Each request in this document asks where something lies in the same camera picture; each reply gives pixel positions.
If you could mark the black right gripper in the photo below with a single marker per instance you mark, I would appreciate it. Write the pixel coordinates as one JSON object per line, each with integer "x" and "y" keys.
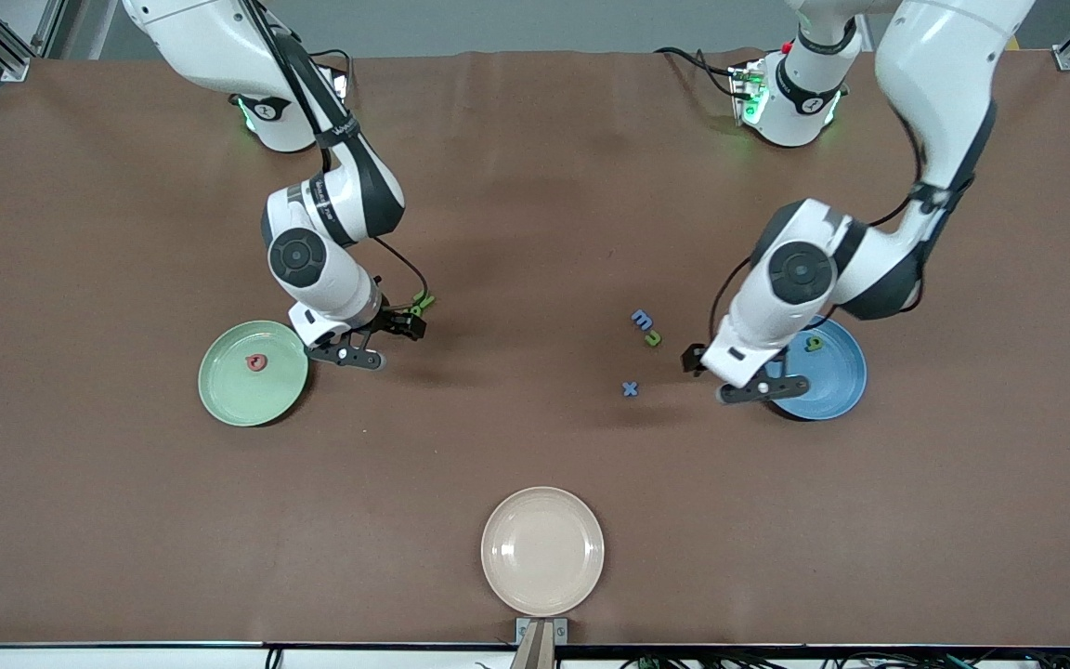
{"x": 395, "y": 321}

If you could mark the green foam letter N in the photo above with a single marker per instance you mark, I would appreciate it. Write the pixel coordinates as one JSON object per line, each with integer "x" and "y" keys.
{"x": 652, "y": 339}
{"x": 427, "y": 299}

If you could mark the blue foam letter m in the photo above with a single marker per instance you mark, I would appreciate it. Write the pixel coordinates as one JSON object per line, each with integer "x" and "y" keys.
{"x": 642, "y": 320}

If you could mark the green foam letter q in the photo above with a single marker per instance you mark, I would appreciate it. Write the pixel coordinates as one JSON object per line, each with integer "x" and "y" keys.
{"x": 814, "y": 345}

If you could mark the red foam letter Q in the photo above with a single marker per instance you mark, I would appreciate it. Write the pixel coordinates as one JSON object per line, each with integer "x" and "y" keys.
{"x": 256, "y": 362}

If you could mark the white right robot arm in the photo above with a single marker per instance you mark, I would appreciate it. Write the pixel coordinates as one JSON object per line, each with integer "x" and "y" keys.
{"x": 210, "y": 46}

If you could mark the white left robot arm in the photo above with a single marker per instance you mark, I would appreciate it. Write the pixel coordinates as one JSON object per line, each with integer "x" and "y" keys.
{"x": 944, "y": 56}

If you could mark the blue plate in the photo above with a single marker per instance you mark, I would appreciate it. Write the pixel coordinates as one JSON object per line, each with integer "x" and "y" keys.
{"x": 832, "y": 372}

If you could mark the brown table cover sheet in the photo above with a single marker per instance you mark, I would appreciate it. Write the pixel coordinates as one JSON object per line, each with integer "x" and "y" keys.
{"x": 535, "y": 232}

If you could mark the green plate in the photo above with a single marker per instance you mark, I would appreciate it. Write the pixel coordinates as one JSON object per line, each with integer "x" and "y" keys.
{"x": 238, "y": 390}

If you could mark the beige plate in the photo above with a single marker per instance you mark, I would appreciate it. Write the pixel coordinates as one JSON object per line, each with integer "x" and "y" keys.
{"x": 542, "y": 551}

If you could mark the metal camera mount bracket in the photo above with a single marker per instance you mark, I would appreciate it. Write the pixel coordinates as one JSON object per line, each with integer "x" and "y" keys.
{"x": 541, "y": 641}

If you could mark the white table edge rail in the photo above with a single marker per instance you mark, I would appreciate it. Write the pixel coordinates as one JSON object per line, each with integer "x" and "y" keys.
{"x": 126, "y": 660}

